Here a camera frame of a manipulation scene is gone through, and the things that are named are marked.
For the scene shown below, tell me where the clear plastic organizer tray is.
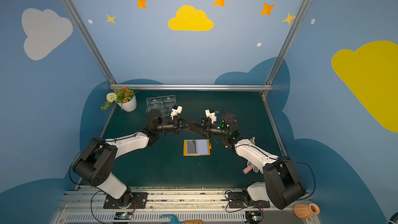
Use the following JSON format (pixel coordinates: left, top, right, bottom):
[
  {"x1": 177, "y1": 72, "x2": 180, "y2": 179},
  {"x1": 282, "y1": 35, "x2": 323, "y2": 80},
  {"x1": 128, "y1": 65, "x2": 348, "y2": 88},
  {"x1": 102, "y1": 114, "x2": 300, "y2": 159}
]
[{"x1": 146, "y1": 95, "x2": 177, "y2": 117}]

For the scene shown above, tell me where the yellow leather card holder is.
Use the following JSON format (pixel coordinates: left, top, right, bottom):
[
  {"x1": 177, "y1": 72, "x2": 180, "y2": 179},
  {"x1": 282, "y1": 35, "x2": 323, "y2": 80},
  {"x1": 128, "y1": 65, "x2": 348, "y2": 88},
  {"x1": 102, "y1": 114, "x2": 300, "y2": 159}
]
[{"x1": 183, "y1": 139, "x2": 211, "y2": 157}]

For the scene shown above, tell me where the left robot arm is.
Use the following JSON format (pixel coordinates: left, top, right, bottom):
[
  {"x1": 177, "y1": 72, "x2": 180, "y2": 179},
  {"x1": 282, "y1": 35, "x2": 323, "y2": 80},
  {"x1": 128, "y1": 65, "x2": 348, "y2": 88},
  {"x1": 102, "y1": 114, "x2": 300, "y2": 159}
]
[{"x1": 71, "y1": 105, "x2": 182, "y2": 206}]

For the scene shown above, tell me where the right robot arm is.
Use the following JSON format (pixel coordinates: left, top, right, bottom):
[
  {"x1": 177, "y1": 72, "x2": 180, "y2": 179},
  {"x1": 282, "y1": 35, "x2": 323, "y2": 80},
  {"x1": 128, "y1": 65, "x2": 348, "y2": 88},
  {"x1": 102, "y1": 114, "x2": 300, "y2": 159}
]
[{"x1": 202, "y1": 110, "x2": 307, "y2": 209}]

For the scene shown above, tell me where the potted flower plant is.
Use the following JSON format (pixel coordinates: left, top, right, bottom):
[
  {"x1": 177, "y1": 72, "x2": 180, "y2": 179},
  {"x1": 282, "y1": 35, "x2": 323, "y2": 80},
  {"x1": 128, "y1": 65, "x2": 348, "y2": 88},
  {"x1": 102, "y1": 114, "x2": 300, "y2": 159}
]
[{"x1": 101, "y1": 87, "x2": 137, "y2": 112}]

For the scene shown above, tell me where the right controller board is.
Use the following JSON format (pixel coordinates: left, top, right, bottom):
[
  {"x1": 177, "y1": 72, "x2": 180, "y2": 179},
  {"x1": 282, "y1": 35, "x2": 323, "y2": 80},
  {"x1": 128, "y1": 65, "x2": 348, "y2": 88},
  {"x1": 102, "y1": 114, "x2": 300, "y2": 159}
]
[{"x1": 245, "y1": 212, "x2": 263, "y2": 224}]

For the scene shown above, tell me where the controller board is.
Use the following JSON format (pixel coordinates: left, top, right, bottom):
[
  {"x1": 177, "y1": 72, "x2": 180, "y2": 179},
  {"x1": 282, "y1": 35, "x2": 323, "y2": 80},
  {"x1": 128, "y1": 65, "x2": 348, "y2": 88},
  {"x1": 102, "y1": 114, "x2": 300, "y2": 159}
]
[
  {"x1": 245, "y1": 212, "x2": 263, "y2": 224},
  {"x1": 114, "y1": 212, "x2": 133, "y2": 221}
]

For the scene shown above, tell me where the left controller board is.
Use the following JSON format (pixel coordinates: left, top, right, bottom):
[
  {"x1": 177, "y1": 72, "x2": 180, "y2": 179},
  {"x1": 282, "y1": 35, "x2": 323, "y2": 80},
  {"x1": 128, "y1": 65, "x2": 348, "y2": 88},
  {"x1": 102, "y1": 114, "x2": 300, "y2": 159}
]
[{"x1": 114, "y1": 212, "x2": 133, "y2": 221}]

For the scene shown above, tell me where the terracotta clay vase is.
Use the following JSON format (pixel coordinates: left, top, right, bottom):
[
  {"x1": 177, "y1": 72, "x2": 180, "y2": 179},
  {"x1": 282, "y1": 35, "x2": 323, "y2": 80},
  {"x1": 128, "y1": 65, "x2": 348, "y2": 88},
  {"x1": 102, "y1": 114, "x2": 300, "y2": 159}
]
[{"x1": 294, "y1": 203, "x2": 320, "y2": 219}]

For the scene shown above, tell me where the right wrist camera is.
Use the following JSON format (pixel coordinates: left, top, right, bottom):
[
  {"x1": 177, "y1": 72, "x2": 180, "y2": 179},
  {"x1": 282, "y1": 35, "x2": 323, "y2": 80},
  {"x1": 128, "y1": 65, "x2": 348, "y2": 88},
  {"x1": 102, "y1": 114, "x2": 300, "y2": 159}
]
[{"x1": 205, "y1": 109, "x2": 217, "y2": 123}]

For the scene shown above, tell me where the aluminium frame rear bar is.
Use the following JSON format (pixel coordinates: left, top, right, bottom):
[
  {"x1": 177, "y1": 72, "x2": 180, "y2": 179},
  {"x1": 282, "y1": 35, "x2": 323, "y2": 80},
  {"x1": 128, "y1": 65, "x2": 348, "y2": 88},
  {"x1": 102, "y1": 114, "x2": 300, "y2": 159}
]
[{"x1": 109, "y1": 84, "x2": 273, "y2": 91}]

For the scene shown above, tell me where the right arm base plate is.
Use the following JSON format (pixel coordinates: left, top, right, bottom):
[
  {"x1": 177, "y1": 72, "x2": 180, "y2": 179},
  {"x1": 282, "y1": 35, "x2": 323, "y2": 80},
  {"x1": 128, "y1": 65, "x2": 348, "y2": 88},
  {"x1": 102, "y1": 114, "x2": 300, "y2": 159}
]
[{"x1": 224, "y1": 190, "x2": 271, "y2": 209}]

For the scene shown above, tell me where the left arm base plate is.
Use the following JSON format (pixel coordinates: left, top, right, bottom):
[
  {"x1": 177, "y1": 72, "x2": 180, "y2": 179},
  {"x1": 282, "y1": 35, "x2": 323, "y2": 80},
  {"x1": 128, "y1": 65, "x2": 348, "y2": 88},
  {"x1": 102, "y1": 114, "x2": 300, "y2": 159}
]
[{"x1": 103, "y1": 192, "x2": 148, "y2": 209}]

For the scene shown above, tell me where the aluminium frame left post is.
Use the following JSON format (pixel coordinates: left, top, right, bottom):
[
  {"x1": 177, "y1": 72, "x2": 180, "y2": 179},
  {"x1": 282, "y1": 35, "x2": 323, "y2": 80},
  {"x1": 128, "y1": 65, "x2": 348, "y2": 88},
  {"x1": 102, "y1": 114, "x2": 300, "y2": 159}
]
[{"x1": 61, "y1": 0, "x2": 117, "y2": 84}]

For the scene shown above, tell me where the aluminium frame post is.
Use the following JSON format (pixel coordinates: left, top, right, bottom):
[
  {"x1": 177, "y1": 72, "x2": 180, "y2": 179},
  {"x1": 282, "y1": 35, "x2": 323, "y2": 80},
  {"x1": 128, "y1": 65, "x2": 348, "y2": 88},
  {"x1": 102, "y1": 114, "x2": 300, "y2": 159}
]
[
  {"x1": 264, "y1": 0, "x2": 313, "y2": 91},
  {"x1": 61, "y1": 0, "x2": 117, "y2": 84}
]

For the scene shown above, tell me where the teal handled tool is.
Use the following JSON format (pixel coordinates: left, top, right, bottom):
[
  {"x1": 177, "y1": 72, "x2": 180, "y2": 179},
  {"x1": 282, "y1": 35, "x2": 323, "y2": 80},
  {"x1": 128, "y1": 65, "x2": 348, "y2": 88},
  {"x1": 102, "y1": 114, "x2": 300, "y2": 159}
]
[{"x1": 160, "y1": 215, "x2": 203, "y2": 224}]

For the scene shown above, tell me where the aluminium front rail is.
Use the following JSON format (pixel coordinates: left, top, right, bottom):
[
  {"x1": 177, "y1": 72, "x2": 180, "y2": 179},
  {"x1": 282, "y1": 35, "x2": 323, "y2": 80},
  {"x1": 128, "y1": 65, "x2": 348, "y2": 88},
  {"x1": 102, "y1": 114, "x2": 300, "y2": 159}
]
[{"x1": 51, "y1": 187, "x2": 320, "y2": 224}]

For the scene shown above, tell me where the aluminium frame right post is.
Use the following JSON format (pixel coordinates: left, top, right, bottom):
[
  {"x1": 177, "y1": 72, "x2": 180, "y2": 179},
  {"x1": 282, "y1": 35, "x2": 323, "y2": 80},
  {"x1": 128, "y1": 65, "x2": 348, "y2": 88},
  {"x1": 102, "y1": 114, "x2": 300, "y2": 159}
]
[{"x1": 264, "y1": 0, "x2": 313, "y2": 91}]

